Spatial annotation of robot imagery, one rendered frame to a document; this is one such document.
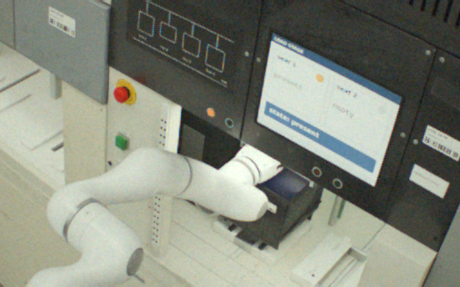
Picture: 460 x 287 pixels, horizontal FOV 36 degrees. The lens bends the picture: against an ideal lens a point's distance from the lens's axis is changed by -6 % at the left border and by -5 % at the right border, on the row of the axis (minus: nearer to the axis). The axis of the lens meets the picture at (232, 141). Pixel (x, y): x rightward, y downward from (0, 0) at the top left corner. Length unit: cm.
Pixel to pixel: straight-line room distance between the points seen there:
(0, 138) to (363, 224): 119
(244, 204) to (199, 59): 34
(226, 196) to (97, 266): 40
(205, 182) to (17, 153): 95
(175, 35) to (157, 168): 31
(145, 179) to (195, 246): 70
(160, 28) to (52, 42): 40
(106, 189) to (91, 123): 54
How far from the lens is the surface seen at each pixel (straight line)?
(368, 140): 138
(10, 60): 283
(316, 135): 144
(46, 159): 235
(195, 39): 154
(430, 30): 124
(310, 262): 204
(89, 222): 138
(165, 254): 204
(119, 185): 139
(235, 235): 207
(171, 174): 144
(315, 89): 140
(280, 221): 193
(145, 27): 163
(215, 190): 161
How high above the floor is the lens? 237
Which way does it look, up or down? 38 degrees down
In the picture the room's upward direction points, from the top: 9 degrees clockwise
